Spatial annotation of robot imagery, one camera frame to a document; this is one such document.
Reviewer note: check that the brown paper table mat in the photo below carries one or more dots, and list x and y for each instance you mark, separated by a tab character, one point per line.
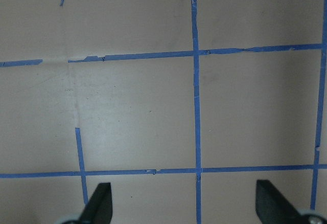
180	104

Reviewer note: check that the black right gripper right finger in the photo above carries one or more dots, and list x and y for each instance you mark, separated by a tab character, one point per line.
272	207

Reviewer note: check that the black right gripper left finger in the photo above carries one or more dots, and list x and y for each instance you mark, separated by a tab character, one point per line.
99	209

